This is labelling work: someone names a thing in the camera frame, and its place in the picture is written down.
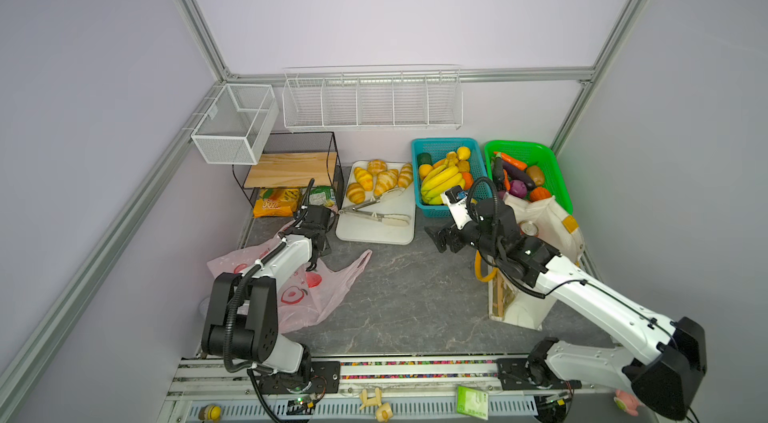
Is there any red cola can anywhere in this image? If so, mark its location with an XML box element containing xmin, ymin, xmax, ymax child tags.
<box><xmin>519</xmin><ymin>221</ymin><xmax>539</xmax><ymax>237</ymax></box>

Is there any yellow banana bunch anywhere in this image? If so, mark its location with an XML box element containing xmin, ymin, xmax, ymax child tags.
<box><xmin>420</xmin><ymin>165</ymin><xmax>467</xmax><ymax>205</ymax></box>

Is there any pink plastic grocery bag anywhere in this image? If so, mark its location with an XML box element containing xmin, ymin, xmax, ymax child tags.
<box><xmin>206</xmin><ymin>235</ymin><xmax>373</xmax><ymax>334</ymax></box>

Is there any white canvas tote bag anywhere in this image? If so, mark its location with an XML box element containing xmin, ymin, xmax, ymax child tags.
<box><xmin>475</xmin><ymin>194</ymin><xmax>585</xmax><ymax>330</ymax></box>

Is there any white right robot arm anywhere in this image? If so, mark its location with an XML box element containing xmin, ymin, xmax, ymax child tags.
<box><xmin>426</xmin><ymin>183</ymin><xmax>707</xmax><ymax>422</ymax></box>

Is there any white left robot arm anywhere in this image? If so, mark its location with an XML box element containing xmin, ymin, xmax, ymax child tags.
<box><xmin>201</xmin><ymin>182</ymin><xmax>335</xmax><ymax>391</ymax></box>

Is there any green snack packet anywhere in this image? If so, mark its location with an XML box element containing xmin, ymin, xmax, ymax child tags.
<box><xmin>308</xmin><ymin>186</ymin><xmax>336</xmax><ymax>208</ymax></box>

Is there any small purple onion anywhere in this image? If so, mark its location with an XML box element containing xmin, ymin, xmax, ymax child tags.
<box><xmin>508</xmin><ymin>180</ymin><xmax>528</xmax><ymax>199</ymax></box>

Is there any orange snack packet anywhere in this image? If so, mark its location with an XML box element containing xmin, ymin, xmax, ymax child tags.
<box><xmin>253</xmin><ymin>188</ymin><xmax>302</xmax><ymax>219</ymax></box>

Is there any white bread tray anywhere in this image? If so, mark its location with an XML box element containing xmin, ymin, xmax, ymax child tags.
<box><xmin>336</xmin><ymin>160</ymin><xmax>416</xmax><ymax>246</ymax></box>

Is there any dark green cucumber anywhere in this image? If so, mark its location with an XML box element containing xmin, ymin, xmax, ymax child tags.
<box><xmin>492</xmin><ymin>157</ymin><xmax>506</xmax><ymax>191</ymax></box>

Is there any orange bell pepper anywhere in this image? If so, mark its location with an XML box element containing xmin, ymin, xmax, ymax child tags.
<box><xmin>528</xmin><ymin>187</ymin><xmax>552</xmax><ymax>202</ymax></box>

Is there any orange tangerine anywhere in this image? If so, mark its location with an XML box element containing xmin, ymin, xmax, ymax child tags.
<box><xmin>461</xmin><ymin>172</ymin><xmax>474</xmax><ymax>190</ymax></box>

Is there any long dark eggplant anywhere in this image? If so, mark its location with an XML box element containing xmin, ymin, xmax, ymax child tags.
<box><xmin>502</xmin><ymin>160</ymin><xmax>536</xmax><ymax>191</ymax></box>

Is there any brown potato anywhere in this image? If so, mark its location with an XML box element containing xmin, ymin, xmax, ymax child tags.
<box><xmin>526</xmin><ymin>165</ymin><xmax>546</xmax><ymax>187</ymax></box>

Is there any orange carrot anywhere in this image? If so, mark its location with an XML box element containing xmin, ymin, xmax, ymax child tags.
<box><xmin>495</xmin><ymin>152</ymin><xmax>528</xmax><ymax>171</ymax></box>

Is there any striped croissant bread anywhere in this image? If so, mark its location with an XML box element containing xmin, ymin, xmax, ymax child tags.
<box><xmin>373</xmin><ymin>169</ymin><xmax>399</xmax><ymax>197</ymax></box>
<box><xmin>353</xmin><ymin>167</ymin><xmax>374</xmax><ymax>192</ymax></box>

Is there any teal plastic basket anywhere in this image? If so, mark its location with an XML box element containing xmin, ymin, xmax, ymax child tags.
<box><xmin>411</xmin><ymin>137</ymin><xmax>488</xmax><ymax>218</ymax></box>

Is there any yellow lemon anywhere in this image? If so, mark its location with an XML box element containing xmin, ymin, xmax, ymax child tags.
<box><xmin>456</xmin><ymin>147</ymin><xmax>471</xmax><ymax>161</ymax></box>

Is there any green plastic basket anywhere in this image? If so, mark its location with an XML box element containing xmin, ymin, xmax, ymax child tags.
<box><xmin>483</xmin><ymin>140</ymin><xmax>573</xmax><ymax>214</ymax></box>

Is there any round bread roll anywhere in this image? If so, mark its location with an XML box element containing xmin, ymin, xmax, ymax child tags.
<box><xmin>367</xmin><ymin>159</ymin><xmax>388</xmax><ymax>176</ymax></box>

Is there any white mesh box basket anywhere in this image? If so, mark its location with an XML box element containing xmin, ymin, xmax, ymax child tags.
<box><xmin>191</xmin><ymin>83</ymin><xmax>279</xmax><ymax>166</ymax></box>

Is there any green card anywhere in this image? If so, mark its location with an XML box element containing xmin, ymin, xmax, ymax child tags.
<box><xmin>456</xmin><ymin>386</ymin><xmax>489</xmax><ymax>421</ymax></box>

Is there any pink toy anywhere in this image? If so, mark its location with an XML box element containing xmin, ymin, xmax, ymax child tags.
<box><xmin>613</xmin><ymin>390</ymin><xmax>643</xmax><ymax>417</ymax></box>

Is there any black wire shelf rack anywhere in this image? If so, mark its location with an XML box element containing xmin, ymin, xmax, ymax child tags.
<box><xmin>231</xmin><ymin>131</ymin><xmax>346</xmax><ymax>207</ymax></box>

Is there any white wire wall basket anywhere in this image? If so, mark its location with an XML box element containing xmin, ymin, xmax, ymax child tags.
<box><xmin>282</xmin><ymin>65</ymin><xmax>464</xmax><ymax>131</ymax></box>

